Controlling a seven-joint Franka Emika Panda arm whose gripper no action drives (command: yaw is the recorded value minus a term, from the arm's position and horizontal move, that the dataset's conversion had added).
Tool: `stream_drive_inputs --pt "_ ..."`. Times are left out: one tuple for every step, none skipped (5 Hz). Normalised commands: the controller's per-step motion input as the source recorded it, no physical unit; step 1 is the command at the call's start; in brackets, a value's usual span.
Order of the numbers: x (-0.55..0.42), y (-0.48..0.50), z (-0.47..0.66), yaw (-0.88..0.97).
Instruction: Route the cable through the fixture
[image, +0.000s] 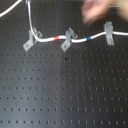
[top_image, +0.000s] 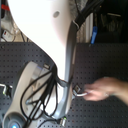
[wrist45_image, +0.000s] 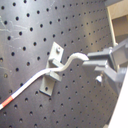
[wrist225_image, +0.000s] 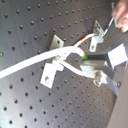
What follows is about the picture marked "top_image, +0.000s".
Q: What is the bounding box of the human forearm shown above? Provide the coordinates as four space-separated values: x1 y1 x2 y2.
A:
113 80 128 105

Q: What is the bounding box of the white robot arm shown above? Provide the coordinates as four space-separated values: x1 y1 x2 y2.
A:
2 0 78 128

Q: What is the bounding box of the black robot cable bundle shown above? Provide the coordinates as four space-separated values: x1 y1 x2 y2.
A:
19 64 73 128

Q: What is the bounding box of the white power strip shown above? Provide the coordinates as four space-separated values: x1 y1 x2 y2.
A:
2 30 16 42

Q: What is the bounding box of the blurred human hand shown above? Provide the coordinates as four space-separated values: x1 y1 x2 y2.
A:
84 78 116 101

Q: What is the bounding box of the white cable with connector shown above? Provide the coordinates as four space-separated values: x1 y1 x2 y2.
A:
72 84 89 98

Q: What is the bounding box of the blue handled tool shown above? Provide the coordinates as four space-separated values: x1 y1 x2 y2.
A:
90 26 98 45

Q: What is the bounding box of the metal cable clip fixture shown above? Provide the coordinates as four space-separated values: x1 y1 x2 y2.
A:
0 83 12 97

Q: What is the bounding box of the green tipped connector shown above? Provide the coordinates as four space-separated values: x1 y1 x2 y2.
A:
59 116 67 127

